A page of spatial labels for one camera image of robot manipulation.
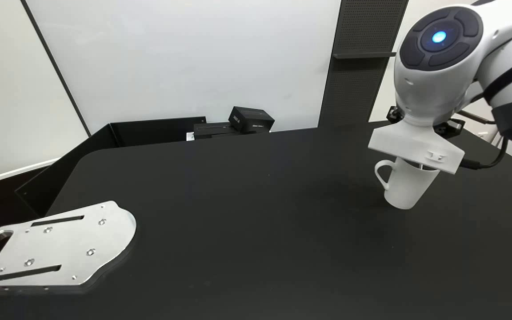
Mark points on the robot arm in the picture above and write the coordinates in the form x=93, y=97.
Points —
x=434, y=84

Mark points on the flat black box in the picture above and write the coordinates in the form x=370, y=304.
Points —
x=214, y=130

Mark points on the black perforated panel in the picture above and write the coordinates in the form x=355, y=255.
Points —
x=354, y=89

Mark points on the whiteboard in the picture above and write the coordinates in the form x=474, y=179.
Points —
x=171, y=58

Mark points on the white mug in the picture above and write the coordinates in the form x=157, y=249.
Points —
x=405, y=191

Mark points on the silver metal plate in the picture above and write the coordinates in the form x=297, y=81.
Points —
x=69, y=249

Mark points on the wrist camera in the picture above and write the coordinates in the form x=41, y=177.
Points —
x=416, y=144

